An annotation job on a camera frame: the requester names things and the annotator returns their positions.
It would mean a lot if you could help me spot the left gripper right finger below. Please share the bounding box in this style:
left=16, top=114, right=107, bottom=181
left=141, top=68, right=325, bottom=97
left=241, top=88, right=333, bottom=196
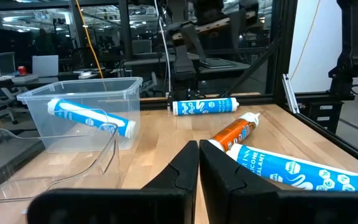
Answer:
left=199, top=139, right=358, bottom=224

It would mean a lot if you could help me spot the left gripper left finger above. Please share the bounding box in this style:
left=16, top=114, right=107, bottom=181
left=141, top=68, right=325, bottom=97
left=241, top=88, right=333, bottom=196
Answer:
left=26, top=139, right=200, bottom=224

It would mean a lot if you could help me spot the blue silicone sealant tube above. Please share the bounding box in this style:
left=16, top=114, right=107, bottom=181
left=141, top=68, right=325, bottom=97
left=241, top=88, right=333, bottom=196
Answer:
left=47, top=98, right=137, bottom=139
left=172, top=97, right=240, bottom=116
left=225, top=143, right=358, bottom=192

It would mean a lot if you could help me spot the orange Gorilla sealant tube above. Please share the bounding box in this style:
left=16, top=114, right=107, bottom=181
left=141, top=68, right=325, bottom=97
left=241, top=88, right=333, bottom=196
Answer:
left=208, top=111, right=260, bottom=152

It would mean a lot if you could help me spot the shallow clear plastic tray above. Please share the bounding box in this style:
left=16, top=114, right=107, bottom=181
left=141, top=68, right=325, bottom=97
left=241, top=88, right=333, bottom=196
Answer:
left=0, top=123, right=121, bottom=206

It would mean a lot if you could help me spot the deep clear plastic bin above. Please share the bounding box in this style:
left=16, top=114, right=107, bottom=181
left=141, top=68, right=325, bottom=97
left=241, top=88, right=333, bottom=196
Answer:
left=16, top=77, right=144, bottom=154

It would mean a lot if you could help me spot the black keyboard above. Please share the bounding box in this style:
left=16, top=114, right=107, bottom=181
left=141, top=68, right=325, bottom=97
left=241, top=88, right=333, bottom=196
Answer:
left=200, top=58, right=237, bottom=70

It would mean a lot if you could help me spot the grey laptop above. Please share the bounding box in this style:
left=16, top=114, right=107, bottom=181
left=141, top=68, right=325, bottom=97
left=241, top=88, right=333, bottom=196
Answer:
left=32, top=55, right=60, bottom=78

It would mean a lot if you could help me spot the black stand column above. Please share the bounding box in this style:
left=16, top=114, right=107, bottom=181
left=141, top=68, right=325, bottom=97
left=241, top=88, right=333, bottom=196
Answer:
left=328, top=0, right=358, bottom=97

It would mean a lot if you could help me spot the grey office chair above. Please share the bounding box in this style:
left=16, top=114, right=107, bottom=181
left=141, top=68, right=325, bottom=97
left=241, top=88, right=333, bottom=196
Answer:
left=0, top=52, right=17, bottom=75

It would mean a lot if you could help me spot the silver aluminium bracket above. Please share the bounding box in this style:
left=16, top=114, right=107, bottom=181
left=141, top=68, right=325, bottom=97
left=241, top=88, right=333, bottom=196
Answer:
left=282, top=73, right=301, bottom=114

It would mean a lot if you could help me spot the white cable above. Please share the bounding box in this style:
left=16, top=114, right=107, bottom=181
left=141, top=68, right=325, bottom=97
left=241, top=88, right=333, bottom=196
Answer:
left=153, top=0, right=172, bottom=94

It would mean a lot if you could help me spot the hanging yellow cable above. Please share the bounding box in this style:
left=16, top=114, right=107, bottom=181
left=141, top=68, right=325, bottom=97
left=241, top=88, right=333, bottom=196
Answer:
left=75, top=0, right=105, bottom=79
left=290, top=0, right=322, bottom=81

